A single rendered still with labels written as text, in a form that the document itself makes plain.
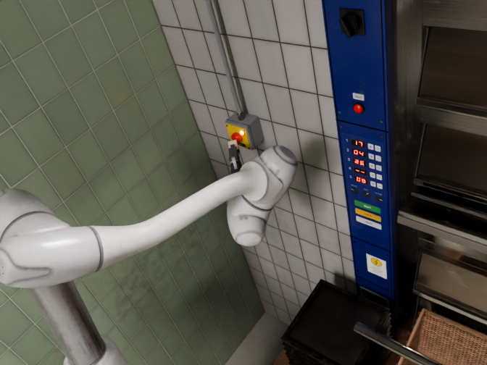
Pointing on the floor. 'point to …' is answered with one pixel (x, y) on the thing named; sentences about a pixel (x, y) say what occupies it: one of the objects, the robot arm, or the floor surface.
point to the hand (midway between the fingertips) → (233, 148)
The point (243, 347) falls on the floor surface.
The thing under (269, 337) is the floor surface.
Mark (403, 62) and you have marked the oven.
